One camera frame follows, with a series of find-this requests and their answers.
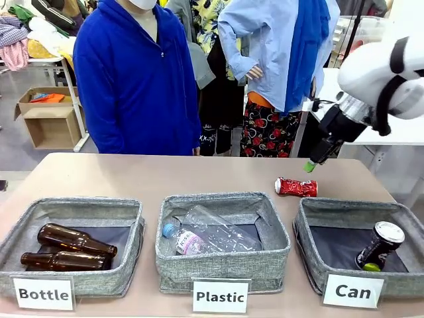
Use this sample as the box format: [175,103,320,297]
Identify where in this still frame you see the dark striped jacket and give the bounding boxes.
[31,0,90,30]

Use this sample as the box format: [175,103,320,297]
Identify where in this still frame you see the light blue mannequin shirt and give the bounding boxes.
[217,0,341,113]

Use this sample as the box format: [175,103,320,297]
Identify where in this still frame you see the royal blue draped garment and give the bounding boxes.
[284,0,332,113]

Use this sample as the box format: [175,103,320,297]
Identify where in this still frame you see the brown cardboard box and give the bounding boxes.
[13,86,87,150]

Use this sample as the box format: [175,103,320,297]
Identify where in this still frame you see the yellow floral shirt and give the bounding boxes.
[191,0,242,82]

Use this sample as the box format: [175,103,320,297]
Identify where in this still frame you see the person's left forearm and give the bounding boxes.
[178,82,203,156]

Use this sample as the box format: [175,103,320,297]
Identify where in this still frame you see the grey fabric basket marked Plastic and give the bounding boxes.
[154,191,292,295]

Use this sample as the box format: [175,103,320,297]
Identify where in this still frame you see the white Bottle label sign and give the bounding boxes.
[9,274,76,311]

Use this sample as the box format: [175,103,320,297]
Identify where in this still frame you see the grey hanging garment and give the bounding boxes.
[165,0,217,90]

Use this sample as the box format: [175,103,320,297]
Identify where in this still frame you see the white cloth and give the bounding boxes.
[26,16,79,57]

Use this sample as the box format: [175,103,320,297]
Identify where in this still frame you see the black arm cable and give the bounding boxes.
[376,74,424,136]

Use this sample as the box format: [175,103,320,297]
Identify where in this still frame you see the orange garment under shirt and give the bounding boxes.
[246,91,276,110]

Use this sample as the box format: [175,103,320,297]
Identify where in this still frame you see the black drink can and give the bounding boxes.
[354,221,405,272]

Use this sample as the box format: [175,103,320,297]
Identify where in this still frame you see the yellow cloth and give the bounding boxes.
[26,38,56,60]

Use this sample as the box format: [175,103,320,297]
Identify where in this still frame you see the brown glass beer bottle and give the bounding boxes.
[36,223,119,258]
[20,250,113,272]

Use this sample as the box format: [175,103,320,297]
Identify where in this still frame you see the white Plastic label sign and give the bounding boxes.
[191,277,251,314]

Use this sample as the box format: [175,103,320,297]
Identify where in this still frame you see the clear plastic storage bin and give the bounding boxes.
[331,15,397,59]

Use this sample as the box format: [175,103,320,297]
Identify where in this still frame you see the white face mask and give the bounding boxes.
[127,0,158,10]

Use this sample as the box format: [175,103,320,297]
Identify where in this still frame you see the black red-rose floral skirt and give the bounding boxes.
[240,99,302,158]

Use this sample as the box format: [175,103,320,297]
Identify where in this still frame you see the grey fabric basket marked Bottle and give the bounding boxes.
[0,197,146,299]

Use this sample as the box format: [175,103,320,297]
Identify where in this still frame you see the person in blue hoodie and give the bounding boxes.
[72,0,203,156]

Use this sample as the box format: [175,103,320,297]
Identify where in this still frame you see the clear crushed plastic bottle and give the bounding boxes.
[182,204,264,252]

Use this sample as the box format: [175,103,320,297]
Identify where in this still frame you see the plaid cloth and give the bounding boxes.
[0,15,30,49]

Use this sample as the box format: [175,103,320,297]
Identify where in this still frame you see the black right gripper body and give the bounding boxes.
[318,105,367,143]

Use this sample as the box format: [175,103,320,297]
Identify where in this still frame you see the crushed red soda can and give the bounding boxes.
[274,177,319,198]

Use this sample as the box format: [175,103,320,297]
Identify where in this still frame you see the pink-label clear plastic bottle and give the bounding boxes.
[161,222,213,256]

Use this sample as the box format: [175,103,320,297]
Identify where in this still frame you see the white Can label sign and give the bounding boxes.
[323,274,385,309]

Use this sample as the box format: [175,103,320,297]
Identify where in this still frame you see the green cloth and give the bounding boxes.
[8,3,36,21]

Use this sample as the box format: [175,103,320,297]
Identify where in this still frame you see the black trousers with white print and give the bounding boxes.
[198,39,248,157]

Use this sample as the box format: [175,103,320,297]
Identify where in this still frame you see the pink cloth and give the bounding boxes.
[0,38,30,72]

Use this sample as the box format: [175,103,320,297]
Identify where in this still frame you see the black stand pole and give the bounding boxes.
[341,0,366,62]

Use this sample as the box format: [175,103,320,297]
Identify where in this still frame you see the grey fabric basket marked Can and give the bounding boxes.
[293,197,424,299]

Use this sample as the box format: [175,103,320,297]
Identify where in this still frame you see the orange cloth in box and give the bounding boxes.
[29,92,66,104]

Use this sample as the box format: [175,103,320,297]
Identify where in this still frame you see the person's right forearm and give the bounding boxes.
[73,76,113,155]

